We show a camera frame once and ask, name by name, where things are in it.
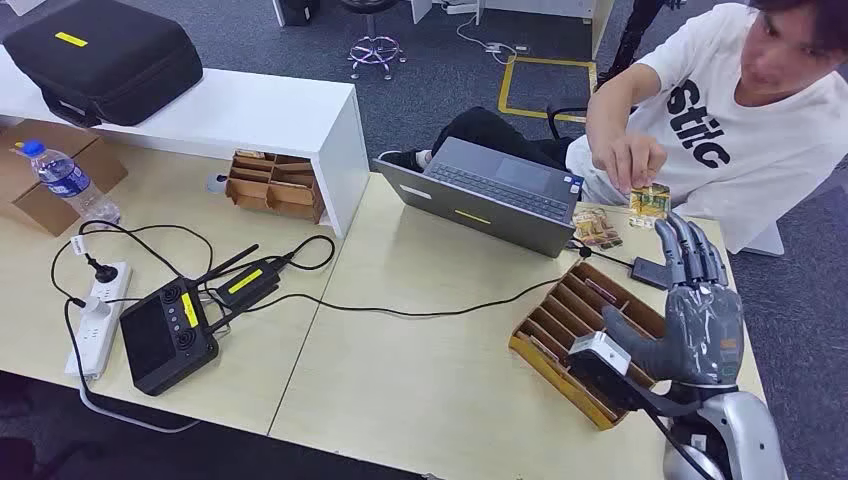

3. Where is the black stand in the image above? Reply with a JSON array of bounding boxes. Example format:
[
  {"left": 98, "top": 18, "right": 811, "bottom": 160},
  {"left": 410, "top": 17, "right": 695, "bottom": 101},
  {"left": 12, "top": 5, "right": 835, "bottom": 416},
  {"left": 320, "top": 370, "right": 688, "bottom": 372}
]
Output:
[{"left": 596, "top": 0, "right": 687, "bottom": 87}]

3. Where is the black computer tower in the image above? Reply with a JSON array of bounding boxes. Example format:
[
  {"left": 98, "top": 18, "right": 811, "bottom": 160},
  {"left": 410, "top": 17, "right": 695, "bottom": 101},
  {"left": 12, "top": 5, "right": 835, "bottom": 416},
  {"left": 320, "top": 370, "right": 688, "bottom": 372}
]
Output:
[{"left": 273, "top": 0, "right": 321, "bottom": 28}]

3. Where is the person's right hand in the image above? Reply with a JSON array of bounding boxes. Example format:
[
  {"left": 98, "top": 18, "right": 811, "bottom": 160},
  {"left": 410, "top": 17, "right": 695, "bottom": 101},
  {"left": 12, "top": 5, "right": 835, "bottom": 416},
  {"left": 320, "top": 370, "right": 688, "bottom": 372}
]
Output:
[{"left": 591, "top": 131, "right": 668, "bottom": 197}]

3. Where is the white power strip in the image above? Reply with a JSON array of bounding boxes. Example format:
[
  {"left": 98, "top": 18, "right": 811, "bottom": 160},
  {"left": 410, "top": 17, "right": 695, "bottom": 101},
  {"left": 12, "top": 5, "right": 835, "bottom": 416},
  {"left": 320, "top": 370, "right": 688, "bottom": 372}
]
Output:
[{"left": 64, "top": 260, "right": 134, "bottom": 381}]

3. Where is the black carrying case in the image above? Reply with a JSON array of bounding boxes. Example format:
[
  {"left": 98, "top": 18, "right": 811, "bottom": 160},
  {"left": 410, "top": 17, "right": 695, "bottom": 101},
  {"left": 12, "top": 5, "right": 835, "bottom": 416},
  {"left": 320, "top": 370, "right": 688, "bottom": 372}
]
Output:
[{"left": 1, "top": 0, "right": 205, "bottom": 128}]

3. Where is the black power adapter yellow sticker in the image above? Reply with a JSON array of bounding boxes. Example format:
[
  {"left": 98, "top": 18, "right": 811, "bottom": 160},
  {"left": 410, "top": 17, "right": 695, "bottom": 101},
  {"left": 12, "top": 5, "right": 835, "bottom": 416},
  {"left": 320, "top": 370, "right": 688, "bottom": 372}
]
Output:
[{"left": 215, "top": 258, "right": 283, "bottom": 309}]

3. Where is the black plug cable with tag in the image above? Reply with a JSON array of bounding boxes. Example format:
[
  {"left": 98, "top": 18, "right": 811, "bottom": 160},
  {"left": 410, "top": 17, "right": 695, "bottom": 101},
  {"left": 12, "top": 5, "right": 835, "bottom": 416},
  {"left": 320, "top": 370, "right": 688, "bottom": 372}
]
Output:
[{"left": 50, "top": 219, "right": 217, "bottom": 306}]

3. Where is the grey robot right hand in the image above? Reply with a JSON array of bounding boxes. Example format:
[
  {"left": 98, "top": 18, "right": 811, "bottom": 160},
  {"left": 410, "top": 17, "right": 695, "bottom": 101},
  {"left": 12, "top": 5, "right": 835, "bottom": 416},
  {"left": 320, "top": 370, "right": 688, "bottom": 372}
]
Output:
[{"left": 601, "top": 211, "right": 746, "bottom": 388}]

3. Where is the brown cardboard card organizer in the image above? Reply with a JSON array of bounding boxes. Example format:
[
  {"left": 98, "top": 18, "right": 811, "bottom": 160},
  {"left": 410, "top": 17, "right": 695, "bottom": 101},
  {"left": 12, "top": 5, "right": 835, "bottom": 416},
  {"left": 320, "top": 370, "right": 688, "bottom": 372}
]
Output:
[{"left": 508, "top": 261, "right": 667, "bottom": 432}]

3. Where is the white floor cable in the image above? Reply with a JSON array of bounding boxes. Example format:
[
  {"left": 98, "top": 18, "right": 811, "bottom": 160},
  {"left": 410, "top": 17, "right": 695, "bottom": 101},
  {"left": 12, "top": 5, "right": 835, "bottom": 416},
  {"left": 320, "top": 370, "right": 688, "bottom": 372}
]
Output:
[{"left": 455, "top": 13, "right": 531, "bottom": 66}]

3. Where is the clear water bottle blue cap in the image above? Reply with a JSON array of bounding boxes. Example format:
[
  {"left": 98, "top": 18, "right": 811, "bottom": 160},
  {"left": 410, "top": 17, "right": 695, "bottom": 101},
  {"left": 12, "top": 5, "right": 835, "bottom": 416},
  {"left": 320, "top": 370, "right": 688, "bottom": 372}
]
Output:
[{"left": 14, "top": 139, "right": 123, "bottom": 227}]

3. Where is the brown cardboard box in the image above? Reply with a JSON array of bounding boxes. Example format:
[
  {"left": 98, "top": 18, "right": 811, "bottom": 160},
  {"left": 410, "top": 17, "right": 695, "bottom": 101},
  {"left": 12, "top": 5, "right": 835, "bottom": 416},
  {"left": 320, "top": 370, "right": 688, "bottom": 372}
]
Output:
[{"left": 0, "top": 119, "right": 130, "bottom": 238}]

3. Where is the person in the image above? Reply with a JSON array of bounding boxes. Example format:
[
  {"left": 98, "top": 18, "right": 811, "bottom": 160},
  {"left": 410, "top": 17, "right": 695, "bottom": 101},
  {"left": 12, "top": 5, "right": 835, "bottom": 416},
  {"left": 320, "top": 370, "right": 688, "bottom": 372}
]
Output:
[{"left": 377, "top": 0, "right": 848, "bottom": 256}]

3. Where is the black office chair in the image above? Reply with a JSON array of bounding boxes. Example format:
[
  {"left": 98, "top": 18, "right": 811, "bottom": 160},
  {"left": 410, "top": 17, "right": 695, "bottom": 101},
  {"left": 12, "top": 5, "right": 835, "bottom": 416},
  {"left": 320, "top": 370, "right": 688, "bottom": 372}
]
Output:
[{"left": 546, "top": 99, "right": 637, "bottom": 140}]

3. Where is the black remote controller with screen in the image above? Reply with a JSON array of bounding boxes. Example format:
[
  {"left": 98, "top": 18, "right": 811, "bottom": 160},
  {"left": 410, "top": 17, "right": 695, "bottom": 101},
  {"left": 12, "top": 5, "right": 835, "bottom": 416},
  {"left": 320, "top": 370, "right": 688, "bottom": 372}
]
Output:
[{"left": 119, "top": 243, "right": 266, "bottom": 397}]

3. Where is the white desk shelf riser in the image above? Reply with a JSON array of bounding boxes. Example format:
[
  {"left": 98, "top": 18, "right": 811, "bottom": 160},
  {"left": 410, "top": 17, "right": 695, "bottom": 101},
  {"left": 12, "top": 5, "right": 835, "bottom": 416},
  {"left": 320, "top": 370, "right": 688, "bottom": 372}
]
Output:
[{"left": 0, "top": 46, "right": 371, "bottom": 240}]

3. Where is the black card reader cable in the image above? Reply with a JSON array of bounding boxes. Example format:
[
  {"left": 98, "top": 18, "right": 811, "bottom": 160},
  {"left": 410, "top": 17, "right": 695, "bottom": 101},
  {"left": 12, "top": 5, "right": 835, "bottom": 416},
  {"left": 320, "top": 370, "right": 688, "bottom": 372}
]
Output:
[{"left": 568, "top": 239, "right": 636, "bottom": 270}]

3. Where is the chrome stool base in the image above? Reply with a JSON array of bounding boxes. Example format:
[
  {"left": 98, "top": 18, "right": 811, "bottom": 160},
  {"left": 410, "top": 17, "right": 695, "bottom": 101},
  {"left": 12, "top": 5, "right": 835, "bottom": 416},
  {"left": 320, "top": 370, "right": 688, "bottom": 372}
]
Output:
[{"left": 339, "top": 0, "right": 407, "bottom": 82}]

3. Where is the long black power cable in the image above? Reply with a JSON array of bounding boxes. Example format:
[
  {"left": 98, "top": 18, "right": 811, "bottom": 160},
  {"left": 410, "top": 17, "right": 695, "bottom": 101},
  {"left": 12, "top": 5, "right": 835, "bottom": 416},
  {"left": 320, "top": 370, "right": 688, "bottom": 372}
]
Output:
[{"left": 198, "top": 235, "right": 564, "bottom": 319}]

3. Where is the black card reader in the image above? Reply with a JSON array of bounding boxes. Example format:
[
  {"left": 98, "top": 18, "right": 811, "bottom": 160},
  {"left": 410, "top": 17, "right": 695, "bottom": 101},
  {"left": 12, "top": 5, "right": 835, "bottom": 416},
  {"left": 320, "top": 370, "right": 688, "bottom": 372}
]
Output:
[{"left": 630, "top": 256, "right": 672, "bottom": 291}]

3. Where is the white cabinet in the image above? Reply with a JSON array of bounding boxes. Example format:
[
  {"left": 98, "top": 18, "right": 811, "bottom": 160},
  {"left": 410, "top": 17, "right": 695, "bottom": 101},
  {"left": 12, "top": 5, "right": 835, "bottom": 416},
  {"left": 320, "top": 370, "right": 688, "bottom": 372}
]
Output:
[{"left": 410, "top": 0, "right": 616, "bottom": 60}]

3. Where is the black charger cable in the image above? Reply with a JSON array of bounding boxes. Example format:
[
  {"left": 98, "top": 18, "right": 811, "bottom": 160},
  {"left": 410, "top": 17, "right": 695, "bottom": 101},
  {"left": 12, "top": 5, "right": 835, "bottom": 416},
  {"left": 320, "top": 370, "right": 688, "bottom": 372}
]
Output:
[{"left": 62, "top": 296, "right": 91, "bottom": 399}]

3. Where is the yellow floor tape square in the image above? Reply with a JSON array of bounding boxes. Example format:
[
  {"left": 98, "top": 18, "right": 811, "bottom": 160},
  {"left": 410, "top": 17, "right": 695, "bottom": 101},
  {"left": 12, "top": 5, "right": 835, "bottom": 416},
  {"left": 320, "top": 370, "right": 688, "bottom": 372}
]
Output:
[{"left": 496, "top": 56, "right": 599, "bottom": 125}]

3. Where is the white power strip cord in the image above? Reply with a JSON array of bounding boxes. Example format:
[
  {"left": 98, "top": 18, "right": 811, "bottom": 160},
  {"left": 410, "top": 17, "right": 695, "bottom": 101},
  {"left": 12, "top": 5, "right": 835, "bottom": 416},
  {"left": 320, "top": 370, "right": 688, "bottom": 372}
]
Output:
[{"left": 78, "top": 377, "right": 201, "bottom": 435}]

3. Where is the white partition panel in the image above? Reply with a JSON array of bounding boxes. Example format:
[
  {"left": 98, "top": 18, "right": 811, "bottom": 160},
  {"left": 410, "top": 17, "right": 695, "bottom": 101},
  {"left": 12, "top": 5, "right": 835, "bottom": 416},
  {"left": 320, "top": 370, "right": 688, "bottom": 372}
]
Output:
[{"left": 741, "top": 221, "right": 786, "bottom": 258}]

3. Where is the gold patterned ID card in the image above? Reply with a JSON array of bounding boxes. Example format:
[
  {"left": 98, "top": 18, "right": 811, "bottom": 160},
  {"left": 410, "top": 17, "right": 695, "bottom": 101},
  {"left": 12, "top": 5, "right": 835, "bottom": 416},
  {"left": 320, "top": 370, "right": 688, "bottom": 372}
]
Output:
[{"left": 627, "top": 184, "right": 672, "bottom": 231}]

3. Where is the grey laptop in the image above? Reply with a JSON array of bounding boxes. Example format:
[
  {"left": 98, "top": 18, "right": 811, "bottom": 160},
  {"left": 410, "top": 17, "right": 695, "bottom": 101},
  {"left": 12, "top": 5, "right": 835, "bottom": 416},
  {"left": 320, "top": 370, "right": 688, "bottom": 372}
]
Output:
[{"left": 372, "top": 137, "right": 586, "bottom": 260}]

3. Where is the brown cardboard divider tray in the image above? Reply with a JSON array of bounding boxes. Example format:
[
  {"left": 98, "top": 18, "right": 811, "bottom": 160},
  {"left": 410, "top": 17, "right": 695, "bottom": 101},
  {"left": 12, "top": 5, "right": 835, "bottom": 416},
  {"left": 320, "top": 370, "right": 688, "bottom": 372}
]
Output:
[{"left": 225, "top": 150, "right": 327, "bottom": 225}]

